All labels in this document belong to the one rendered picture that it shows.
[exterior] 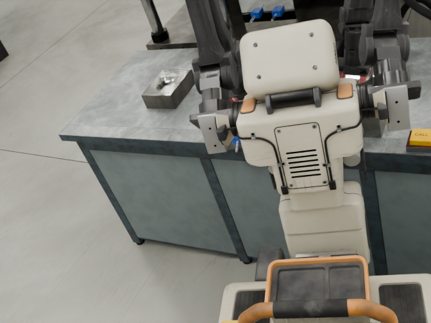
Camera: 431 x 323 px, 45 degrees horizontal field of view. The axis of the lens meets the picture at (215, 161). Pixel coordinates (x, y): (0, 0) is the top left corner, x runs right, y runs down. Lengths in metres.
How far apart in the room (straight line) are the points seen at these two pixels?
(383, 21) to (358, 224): 0.52
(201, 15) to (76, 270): 1.91
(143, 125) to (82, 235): 1.11
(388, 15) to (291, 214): 0.56
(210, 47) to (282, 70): 0.25
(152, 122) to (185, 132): 0.20
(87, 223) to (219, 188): 1.20
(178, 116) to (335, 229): 0.93
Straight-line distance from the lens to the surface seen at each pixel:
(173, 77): 2.32
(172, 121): 2.13
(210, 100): 1.32
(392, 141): 1.75
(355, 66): 1.63
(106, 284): 2.77
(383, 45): 1.31
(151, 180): 2.36
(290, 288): 1.26
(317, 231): 1.47
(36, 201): 3.58
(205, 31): 1.34
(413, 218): 1.97
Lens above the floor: 1.90
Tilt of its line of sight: 37 degrees down
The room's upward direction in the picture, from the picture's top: 20 degrees counter-clockwise
